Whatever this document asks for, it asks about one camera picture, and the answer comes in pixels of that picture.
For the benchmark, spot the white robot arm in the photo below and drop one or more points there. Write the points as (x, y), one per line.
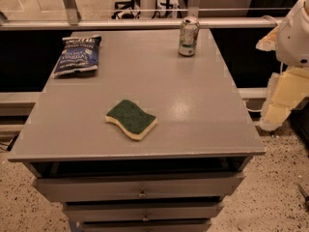
(304, 8)

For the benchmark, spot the grey drawer cabinet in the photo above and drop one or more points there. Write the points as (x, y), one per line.
(150, 142)

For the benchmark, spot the green white 7up can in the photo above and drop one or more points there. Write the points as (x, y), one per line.
(188, 36)

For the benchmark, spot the drawer knob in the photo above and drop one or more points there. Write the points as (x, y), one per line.
(145, 218)
(142, 194)

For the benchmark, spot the blue chip bag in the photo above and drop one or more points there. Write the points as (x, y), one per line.
(80, 54)

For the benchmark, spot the green yellow sponge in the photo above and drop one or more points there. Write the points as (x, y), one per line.
(131, 119)

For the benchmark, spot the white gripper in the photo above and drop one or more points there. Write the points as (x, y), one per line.
(294, 39)

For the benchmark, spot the black office chair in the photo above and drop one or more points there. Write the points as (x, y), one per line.
(127, 2)

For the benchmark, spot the top drawer knob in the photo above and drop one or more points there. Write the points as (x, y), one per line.
(142, 194)

